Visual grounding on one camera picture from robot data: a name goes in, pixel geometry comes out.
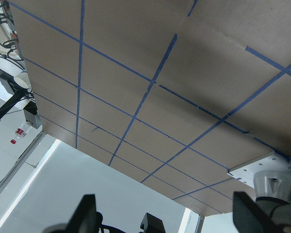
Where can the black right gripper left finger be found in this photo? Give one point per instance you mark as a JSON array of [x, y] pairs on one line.
[[84, 219]]

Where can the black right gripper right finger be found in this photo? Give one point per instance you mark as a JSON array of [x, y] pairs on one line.
[[248, 217]]

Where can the white paper cup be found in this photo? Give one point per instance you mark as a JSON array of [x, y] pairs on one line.
[[21, 82]]

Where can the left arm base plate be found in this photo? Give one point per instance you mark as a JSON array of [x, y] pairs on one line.
[[269, 162]]

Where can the black camera stand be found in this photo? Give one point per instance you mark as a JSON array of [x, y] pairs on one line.
[[12, 93]]

